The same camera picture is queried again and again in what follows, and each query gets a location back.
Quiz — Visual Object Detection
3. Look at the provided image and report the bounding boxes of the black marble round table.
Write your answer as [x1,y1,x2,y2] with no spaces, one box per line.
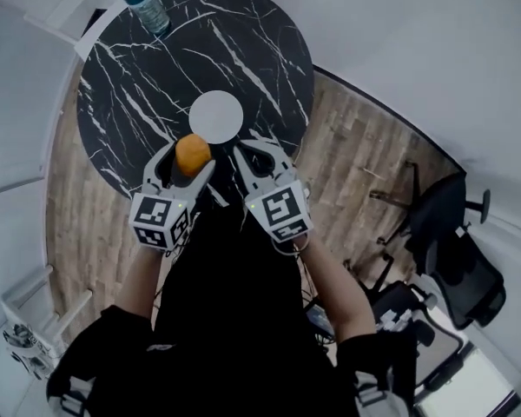
[76,0,316,199]

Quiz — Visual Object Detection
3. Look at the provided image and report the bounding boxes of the window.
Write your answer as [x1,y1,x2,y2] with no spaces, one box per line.
[416,345,521,417]

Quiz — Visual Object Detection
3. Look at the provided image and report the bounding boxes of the white grey harness strap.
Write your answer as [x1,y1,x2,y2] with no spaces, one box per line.
[353,369,418,417]

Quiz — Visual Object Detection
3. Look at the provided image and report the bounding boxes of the black office chair with headrest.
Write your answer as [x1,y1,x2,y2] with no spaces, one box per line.
[368,161,507,329]

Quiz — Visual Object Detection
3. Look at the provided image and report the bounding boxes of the person's black clothing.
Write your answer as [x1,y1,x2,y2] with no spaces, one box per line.
[47,208,418,417]

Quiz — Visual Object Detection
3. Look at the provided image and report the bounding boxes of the person's right forearm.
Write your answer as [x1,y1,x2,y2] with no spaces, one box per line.
[293,235,377,345]

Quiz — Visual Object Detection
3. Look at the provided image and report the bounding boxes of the clear water bottle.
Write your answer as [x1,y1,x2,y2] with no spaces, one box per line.
[120,0,172,36]

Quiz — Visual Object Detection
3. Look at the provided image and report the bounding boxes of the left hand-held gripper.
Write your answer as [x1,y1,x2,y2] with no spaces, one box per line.
[129,142,216,252]

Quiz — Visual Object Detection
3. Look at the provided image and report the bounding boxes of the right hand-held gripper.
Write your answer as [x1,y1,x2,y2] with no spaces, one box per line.
[232,139,313,243]

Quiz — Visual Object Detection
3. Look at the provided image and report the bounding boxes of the white round plate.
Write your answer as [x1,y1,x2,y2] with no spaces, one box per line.
[188,89,245,144]

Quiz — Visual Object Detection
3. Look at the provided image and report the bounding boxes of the spare hand-held gripper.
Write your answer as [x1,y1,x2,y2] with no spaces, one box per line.
[3,323,51,380]

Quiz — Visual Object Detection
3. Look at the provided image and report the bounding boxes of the person's left forearm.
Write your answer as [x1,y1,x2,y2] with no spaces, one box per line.
[119,245,170,332]

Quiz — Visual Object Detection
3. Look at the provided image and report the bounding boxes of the white stool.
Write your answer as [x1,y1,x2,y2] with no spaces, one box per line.
[2,265,92,364]

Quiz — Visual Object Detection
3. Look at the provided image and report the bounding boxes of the white panel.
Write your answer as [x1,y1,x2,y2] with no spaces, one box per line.
[0,0,83,199]

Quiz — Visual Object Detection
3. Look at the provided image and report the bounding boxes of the blue screen device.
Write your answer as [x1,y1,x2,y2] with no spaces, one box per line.
[306,306,331,329]

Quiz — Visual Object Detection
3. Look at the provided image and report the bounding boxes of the white chair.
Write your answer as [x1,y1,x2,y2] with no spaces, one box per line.
[23,0,129,54]

